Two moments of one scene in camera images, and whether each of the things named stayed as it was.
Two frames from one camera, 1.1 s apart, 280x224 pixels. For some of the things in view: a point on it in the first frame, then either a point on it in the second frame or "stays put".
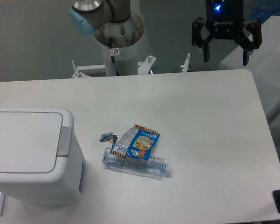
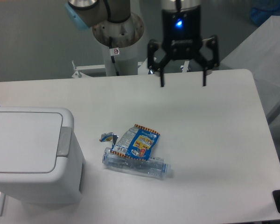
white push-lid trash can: [36, 157] stays put
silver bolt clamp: [185, 66] stays put
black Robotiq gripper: [224, 19] → [181, 36]
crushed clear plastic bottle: [153, 167] stays put
